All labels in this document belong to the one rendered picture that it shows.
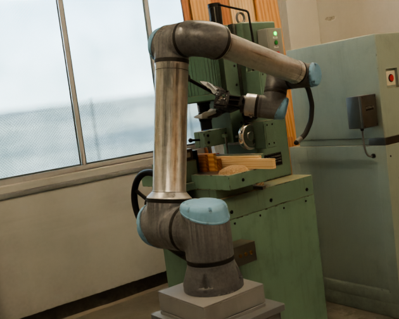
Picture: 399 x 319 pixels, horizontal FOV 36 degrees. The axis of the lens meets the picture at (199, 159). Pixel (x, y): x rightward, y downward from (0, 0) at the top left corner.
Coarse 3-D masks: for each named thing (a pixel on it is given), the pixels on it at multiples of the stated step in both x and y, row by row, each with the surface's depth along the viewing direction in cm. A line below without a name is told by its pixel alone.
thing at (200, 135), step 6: (198, 132) 266; (204, 132) 263; (210, 132) 266; (216, 132) 268; (222, 132) 270; (198, 138) 266; (204, 138) 263; (210, 138) 266; (216, 138) 268; (222, 138) 270; (198, 144) 267; (204, 144) 264; (210, 144) 266; (216, 144) 268
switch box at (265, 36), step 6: (258, 30) 273; (264, 30) 270; (270, 30) 271; (276, 30) 273; (258, 36) 273; (264, 36) 270; (270, 36) 271; (258, 42) 274; (264, 42) 271; (270, 42) 271; (270, 48) 271; (276, 48) 273; (282, 48) 276
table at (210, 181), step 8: (192, 176) 255; (200, 176) 251; (208, 176) 247; (216, 176) 244; (224, 176) 240; (232, 176) 240; (240, 176) 242; (248, 176) 245; (256, 176) 248; (264, 176) 251; (144, 184) 283; (152, 184) 278; (192, 184) 254; (200, 184) 252; (208, 184) 248; (216, 184) 245; (224, 184) 241; (232, 184) 240; (240, 184) 242; (248, 184) 245
